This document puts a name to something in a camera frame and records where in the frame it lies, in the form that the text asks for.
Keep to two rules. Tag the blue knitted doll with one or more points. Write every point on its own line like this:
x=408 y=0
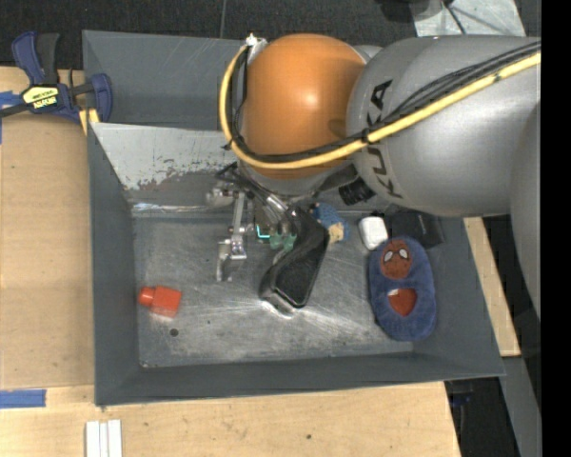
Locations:
x=332 y=222

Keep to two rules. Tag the grey metal bin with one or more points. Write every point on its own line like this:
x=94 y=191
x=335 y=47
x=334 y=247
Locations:
x=219 y=331

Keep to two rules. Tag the black cylinder on white bracket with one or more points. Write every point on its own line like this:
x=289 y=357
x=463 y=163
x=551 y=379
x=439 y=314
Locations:
x=356 y=191

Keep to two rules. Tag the red plastic block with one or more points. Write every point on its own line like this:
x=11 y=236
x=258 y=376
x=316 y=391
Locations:
x=164 y=300

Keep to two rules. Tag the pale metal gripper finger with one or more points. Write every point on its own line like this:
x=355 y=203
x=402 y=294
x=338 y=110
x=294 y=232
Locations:
x=222 y=267
x=238 y=250

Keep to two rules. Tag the blue slipper with red face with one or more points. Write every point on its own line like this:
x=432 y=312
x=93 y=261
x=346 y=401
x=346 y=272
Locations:
x=402 y=293

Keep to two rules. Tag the small white case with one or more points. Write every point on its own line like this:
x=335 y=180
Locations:
x=373 y=232

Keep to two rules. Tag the small black box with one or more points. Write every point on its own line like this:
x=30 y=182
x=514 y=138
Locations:
x=416 y=229

